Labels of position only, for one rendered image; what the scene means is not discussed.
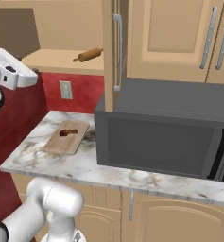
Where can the tan opened cabinet door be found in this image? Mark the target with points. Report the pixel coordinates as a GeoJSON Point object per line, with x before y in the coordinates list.
{"type": "Point", "coordinates": [108, 53]}

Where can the wooden cutting board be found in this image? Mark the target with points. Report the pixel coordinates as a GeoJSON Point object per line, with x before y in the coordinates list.
{"type": "Point", "coordinates": [66, 141]}

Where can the brown meat drumstick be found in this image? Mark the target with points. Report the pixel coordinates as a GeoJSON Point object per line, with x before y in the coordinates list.
{"type": "Point", "coordinates": [66, 132]}

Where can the dark grey microwave oven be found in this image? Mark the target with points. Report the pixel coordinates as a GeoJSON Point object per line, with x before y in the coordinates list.
{"type": "Point", "coordinates": [167, 100]}

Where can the wooden rolling pin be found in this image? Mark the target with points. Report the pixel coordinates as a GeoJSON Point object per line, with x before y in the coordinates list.
{"type": "Point", "coordinates": [89, 54]}

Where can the tan wide wall cabinet door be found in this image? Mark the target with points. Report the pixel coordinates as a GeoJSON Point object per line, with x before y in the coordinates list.
{"type": "Point", "coordinates": [170, 31]}

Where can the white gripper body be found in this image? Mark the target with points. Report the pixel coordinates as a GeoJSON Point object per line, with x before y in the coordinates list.
{"type": "Point", "coordinates": [20, 77]}

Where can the dark grey microwave door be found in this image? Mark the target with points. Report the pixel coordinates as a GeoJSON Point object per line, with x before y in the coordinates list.
{"type": "Point", "coordinates": [154, 145]}

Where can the white wall outlet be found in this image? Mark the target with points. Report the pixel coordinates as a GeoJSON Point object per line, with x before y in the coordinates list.
{"type": "Point", "coordinates": [66, 90]}

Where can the tan open wall cabinet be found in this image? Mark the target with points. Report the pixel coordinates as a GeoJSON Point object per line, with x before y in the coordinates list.
{"type": "Point", "coordinates": [66, 28]}

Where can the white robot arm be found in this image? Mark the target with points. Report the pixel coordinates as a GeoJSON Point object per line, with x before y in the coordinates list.
{"type": "Point", "coordinates": [55, 201]}

